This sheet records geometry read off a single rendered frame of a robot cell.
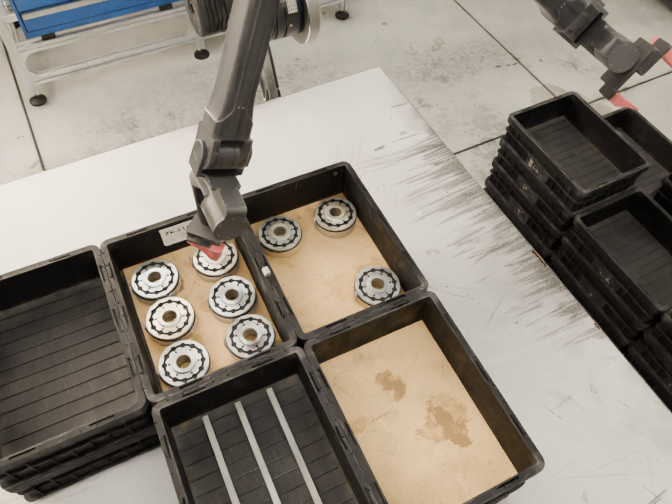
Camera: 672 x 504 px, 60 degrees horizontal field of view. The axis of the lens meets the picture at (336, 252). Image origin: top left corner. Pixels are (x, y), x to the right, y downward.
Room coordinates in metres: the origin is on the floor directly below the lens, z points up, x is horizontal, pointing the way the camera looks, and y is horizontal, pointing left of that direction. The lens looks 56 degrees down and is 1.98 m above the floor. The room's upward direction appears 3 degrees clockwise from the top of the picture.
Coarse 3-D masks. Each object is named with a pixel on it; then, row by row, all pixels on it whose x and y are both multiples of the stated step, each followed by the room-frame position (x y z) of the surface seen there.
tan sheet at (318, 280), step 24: (288, 216) 0.88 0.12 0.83; (312, 216) 0.89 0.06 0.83; (336, 216) 0.89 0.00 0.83; (312, 240) 0.82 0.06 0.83; (336, 240) 0.82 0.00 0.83; (360, 240) 0.82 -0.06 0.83; (288, 264) 0.74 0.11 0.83; (312, 264) 0.75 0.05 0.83; (336, 264) 0.75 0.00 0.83; (360, 264) 0.75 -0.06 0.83; (384, 264) 0.76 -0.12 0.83; (288, 288) 0.68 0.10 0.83; (312, 288) 0.68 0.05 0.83; (336, 288) 0.69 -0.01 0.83; (312, 312) 0.62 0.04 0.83; (336, 312) 0.62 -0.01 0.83
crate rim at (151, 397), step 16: (160, 224) 0.76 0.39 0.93; (112, 240) 0.71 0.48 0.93; (256, 256) 0.69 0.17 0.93; (112, 272) 0.64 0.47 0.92; (112, 288) 0.59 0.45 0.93; (272, 288) 0.62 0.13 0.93; (128, 320) 0.52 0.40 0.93; (288, 320) 0.55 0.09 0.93; (128, 336) 0.49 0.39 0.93; (288, 336) 0.51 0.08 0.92; (272, 352) 0.47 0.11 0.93; (144, 368) 0.43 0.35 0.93; (224, 368) 0.44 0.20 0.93; (144, 384) 0.40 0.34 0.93; (192, 384) 0.40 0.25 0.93; (160, 400) 0.37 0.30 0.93
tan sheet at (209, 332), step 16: (160, 256) 0.74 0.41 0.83; (176, 256) 0.75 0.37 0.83; (192, 256) 0.75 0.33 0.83; (240, 256) 0.76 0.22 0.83; (128, 272) 0.70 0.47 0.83; (192, 272) 0.71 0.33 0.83; (240, 272) 0.71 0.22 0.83; (192, 288) 0.66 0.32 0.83; (208, 288) 0.67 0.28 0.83; (256, 288) 0.67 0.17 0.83; (144, 304) 0.62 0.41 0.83; (192, 304) 0.62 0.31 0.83; (144, 320) 0.58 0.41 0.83; (208, 320) 0.59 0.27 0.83; (192, 336) 0.55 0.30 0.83; (208, 336) 0.55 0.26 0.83; (224, 336) 0.55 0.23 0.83; (160, 352) 0.50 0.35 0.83; (208, 352) 0.51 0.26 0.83; (224, 352) 0.51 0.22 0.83
